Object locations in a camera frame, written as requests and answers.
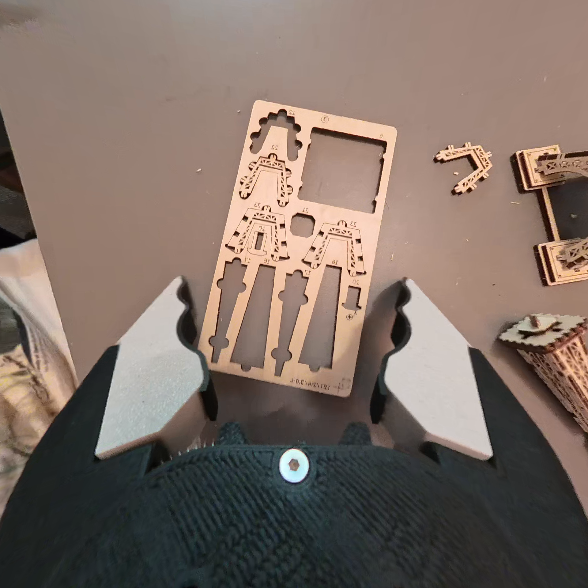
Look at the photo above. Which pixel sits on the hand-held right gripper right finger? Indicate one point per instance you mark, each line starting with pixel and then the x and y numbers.
pixel 436 367

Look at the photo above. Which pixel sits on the wooden tower spire model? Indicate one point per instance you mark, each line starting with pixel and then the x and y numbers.
pixel 560 367

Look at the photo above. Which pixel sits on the person's printed white t-shirt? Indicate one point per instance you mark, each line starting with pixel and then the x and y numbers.
pixel 27 367

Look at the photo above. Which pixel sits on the wooden tower base model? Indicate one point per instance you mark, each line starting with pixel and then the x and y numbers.
pixel 528 170

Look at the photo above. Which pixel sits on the wooden arch truss piece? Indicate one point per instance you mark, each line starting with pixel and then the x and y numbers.
pixel 480 160

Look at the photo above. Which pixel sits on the grey desk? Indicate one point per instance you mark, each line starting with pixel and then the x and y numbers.
pixel 138 138

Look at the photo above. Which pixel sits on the wooden puzzle part sheet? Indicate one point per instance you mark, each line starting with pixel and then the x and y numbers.
pixel 303 115

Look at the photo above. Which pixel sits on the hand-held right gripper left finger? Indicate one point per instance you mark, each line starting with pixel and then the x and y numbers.
pixel 151 367

